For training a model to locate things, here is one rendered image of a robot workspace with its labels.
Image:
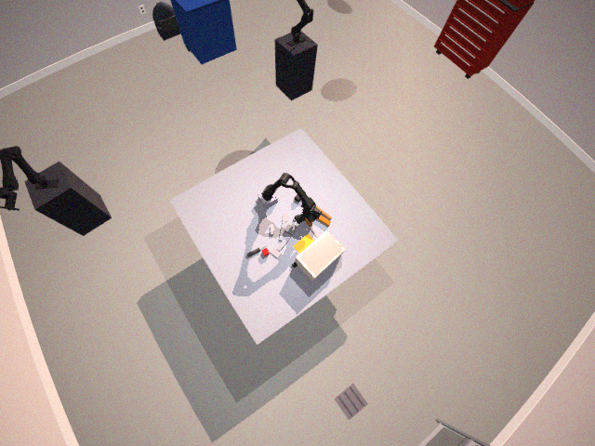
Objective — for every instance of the beige rectangular box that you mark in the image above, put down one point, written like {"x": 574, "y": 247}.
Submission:
{"x": 317, "y": 256}

